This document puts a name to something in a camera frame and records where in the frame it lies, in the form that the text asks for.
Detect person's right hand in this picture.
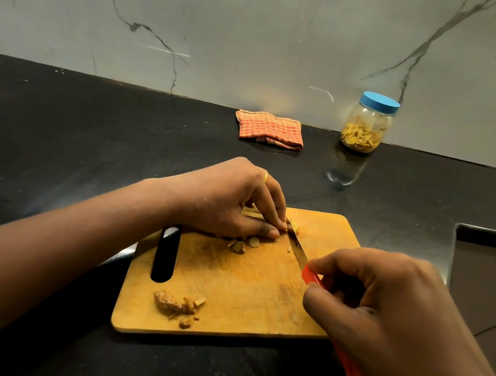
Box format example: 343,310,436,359
289,239,496,376

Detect person's left hand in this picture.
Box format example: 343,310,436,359
149,144,298,247

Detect pile of ginger slices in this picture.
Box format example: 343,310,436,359
224,210,303,264

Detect red handled knife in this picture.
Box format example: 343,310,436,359
263,219,390,376

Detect knobby ginger piece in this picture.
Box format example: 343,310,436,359
150,288,187,321

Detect blue-lidded plastic jar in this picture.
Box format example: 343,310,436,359
337,88,403,159

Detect person's left forearm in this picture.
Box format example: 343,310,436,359
0,155,175,376

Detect blue jar lid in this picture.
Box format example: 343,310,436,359
358,90,403,118

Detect orange checked cloth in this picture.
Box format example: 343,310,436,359
230,107,309,153

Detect wooden cutting board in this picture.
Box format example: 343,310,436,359
109,183,365,366

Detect beige cabinet door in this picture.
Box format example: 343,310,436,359
432,221,496,376

